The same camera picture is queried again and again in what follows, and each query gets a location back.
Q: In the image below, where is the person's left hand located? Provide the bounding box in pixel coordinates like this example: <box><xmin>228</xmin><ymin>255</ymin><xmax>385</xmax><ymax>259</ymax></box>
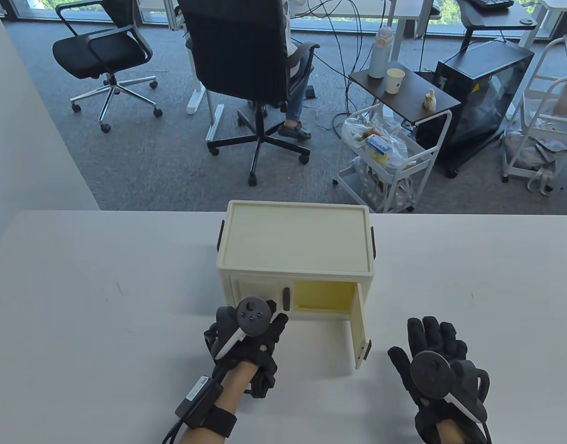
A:
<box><xmin>204</xmin><ymin>301</ymin><xmax>289</xmax><ymax>399</ymax></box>

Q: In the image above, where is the person's right hand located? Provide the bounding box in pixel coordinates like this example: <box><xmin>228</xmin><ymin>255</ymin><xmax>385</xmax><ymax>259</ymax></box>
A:
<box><xmin>388</xmin><ymin>316</ymin><xmax>493</xmax><ymax>444</ymax></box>

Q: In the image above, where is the cream cabinet door brown handle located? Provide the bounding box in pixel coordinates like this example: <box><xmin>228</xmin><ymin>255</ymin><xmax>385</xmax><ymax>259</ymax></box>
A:
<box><xmin>231</xmin><ymin>277</ymin><xmax>293</xmax><ymax>321</ymax></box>
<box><xmin>346</xmin><ymin>283</ymin><xmax>372</xmax><ymax>370</ymax></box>

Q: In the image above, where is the person's left forearm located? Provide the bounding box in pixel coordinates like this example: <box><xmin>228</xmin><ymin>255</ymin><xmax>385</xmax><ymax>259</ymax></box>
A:
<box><xmin>179</xmin><ymin>361</ymin><xmax>259</xmax><ymax>444</ymax></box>

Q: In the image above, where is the person's right forearm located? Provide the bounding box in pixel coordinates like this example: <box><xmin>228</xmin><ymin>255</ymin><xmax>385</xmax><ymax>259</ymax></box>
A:
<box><xmin>433</xmin><ymin>422</ymin><xmax>467</xmax><ymax>444</ymax></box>

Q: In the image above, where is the cream plastic cabinet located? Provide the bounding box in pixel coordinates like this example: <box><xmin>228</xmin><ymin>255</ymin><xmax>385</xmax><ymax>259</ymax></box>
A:
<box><xmin>217</xmin><ymin>200</ymin><xmax>380</xmax><ymax>370</ymax></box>

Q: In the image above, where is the black left hand controller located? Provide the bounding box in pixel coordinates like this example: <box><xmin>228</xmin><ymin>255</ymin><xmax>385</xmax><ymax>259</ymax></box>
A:
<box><xmin>212</xmin><ymin>296</ymin><xmax>273</xmax><ymax>361</ymax></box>

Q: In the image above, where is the black hand controller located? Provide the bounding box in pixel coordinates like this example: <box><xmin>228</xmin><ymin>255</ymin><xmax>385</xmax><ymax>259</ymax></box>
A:
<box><xmin>212</xmin><ymin>296</ymin><xmax>273</xmax><ymax>361</ymax></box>
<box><xmin>409</xmin><ymin>351</ymin><xmax>490</xmax><ymax>424</ymax></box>

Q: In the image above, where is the black right hand controller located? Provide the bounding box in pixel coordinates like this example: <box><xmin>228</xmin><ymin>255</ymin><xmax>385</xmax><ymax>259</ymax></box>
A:
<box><xmin>409</xmin><ymin>351</ymin><xmax>490</xmax><ymax>424</ymax></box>

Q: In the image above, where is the clear plastic bag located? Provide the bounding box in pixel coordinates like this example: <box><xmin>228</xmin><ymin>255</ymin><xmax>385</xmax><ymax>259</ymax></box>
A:
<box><xmin>341</xmin><ymin>115</ymin><xmax>410</xmax><ymax>170</ymax></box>

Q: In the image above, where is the white metal rolling cart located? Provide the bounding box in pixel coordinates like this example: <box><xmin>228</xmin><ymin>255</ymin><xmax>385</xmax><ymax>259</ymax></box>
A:
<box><xmin>501</xmin><ymin>36</ymin><xmax>567</xmax><ymax>196</ymax></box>

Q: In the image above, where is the white cart brown top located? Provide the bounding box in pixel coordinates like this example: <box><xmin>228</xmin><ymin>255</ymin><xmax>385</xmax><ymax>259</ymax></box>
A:
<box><xmin>333</xmin><ymin>60</ymin><xmax>462</xmax><ymax>215</ymax></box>

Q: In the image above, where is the black computer tower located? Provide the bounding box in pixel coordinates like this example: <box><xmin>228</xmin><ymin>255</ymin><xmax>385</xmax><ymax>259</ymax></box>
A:
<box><xmin>434</xmin><ymin>41</ymin><xmax>536</xmax><ymax>179</ymax></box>

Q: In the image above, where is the white paper cup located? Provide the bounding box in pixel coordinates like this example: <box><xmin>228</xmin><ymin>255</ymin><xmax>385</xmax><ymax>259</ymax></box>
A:
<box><xmin>386</xmin><ymin>68</ymin><xmax>406</xmax><ymax>95</ymax></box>

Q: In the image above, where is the white desk leg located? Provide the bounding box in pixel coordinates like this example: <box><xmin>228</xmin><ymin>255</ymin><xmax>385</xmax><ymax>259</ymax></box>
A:
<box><xmin>185</xmin><ymin>42</ymin><xmax>227</xmax><ymax>142</ymax></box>

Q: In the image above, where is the grey water bottle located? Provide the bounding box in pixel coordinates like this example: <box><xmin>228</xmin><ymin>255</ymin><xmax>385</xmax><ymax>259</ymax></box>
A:
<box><xmin>367</xmin><ymin>25</ymin><xmax>394</xmax><ymax>79</ymax></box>

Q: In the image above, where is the black standing desk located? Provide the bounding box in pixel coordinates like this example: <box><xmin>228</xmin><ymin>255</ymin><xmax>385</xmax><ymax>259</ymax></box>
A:
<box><xmin>457</xmin><ymin>0</ymin><xmax>538</xmax><ymax>49</ymax></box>

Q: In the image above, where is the empty black office chair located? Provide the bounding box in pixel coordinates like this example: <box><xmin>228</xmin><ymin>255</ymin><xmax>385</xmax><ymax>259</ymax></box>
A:
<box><xmin>52</xmin><ymin>0</ymin><xmax>164</xmax><ymax>134</ymax></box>

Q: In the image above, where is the black wrist strap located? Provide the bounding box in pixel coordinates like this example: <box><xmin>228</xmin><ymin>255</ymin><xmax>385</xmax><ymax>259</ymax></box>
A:
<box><xmin>201</xmin><ymin>406</ymin><xmax>238</xmax><ymax>438</ymax></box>

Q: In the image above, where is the black wrist camera pack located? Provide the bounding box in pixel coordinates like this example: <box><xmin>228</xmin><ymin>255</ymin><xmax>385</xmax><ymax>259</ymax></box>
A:
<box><xmin>174</xmin><ymin>376</ymin><xmax>225</xmax><ymax>429</ymax></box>

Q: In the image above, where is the black cable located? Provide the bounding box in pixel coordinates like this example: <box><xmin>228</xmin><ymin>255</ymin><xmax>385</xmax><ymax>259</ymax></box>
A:
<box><xmin>160</xmin><ymin>415</ymin><xmax>184</xmax><ymax>444</ymax></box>

